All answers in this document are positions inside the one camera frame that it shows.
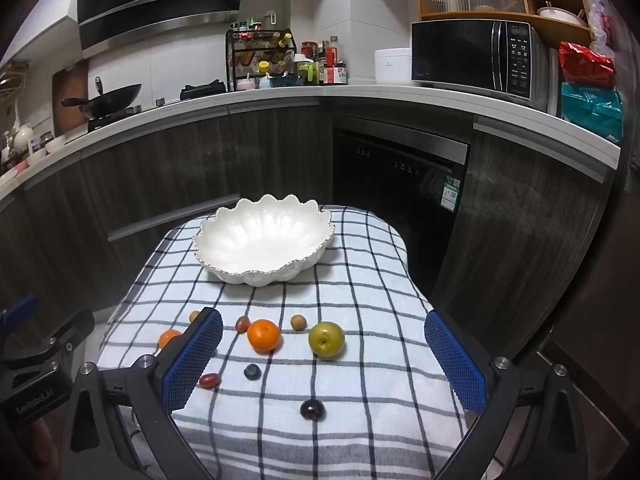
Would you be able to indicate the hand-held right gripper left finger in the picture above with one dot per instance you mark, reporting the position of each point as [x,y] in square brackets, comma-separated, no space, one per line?
[192,355]

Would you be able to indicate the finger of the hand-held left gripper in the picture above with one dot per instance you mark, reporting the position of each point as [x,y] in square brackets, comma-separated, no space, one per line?
[17,310]
[70,330]

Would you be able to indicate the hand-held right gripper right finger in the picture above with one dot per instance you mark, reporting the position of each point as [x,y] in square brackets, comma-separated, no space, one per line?
[455,360]

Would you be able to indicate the small orange mandarin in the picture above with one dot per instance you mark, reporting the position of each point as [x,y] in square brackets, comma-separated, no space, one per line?
[169,338]

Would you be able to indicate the red grape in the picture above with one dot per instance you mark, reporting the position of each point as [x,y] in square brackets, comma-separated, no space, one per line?
[242,323]
[210,380]

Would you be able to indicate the brown longan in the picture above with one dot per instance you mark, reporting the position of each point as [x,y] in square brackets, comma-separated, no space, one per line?
[194,316]
[298,322]

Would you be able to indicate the blueberry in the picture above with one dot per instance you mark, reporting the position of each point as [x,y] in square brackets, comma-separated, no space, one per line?
[252,371]

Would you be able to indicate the large orange mandarin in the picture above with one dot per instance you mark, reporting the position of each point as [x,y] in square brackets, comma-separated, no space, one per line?
[263,335]

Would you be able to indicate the white scalloped ceramic bowl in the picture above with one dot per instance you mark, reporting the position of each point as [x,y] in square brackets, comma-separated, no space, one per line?
[260,245]

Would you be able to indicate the dark cherry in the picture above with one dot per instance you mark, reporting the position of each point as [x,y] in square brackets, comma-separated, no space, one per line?
[313,409]

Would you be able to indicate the white black checked cloth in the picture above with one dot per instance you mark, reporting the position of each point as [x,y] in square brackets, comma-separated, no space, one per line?
[350,300]

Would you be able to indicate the white teapot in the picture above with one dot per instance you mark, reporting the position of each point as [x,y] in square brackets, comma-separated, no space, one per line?
[22,136]

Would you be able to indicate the black built-in dishwasher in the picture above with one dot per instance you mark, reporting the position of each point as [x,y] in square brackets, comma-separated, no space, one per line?
[400,185]

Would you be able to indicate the dark wood base cabinets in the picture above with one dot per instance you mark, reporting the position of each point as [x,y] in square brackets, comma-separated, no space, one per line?
[200,160]

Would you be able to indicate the black gas stove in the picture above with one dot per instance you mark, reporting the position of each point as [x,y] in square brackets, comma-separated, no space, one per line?
[115,119]

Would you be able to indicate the wooden cutting board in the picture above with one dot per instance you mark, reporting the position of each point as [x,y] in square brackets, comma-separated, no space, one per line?
[70,85]

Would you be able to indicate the black wok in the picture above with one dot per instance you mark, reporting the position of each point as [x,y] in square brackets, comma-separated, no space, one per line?
[117,97]

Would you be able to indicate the white kitchen countertop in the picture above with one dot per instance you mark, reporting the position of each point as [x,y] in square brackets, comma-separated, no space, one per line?
[280,94]

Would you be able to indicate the teal plastic bag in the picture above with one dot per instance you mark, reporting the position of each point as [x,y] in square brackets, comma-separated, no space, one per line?
[590,110]

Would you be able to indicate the white rice cooker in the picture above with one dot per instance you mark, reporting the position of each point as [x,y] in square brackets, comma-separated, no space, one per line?
[392,65]

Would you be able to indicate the black microwave oven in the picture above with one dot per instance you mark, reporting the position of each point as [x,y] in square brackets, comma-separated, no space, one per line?
[450,52]

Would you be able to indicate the group of condiment bottles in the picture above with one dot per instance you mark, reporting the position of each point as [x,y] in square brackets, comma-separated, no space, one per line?
[327,62]

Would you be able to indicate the red plastic bag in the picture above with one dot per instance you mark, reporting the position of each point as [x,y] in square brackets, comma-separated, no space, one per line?
[585,62]

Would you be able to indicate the black range hood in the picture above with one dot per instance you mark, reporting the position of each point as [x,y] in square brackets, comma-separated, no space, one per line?
[160,5]

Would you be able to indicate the white pot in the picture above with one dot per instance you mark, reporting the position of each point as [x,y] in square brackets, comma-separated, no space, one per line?
[560,16]

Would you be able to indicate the clear plastic bag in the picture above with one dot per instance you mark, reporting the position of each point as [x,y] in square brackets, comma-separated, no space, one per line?
[595,5]

